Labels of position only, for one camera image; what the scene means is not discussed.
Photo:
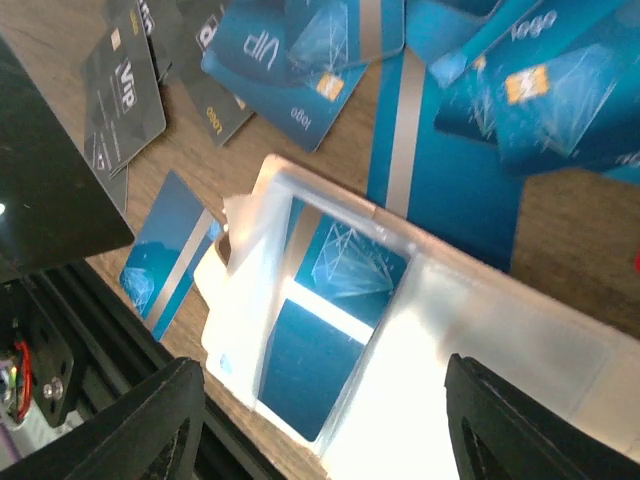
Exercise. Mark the blue striped card front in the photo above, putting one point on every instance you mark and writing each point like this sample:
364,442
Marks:
159,271

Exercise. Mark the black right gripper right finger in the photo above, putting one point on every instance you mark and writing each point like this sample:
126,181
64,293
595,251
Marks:
499,432

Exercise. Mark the blue vip card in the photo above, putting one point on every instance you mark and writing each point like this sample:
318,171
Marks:
248,56
559,89
335,287

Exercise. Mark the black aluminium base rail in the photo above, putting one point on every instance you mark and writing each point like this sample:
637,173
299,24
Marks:
70,348

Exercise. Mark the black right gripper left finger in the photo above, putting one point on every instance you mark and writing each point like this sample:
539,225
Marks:
151,432

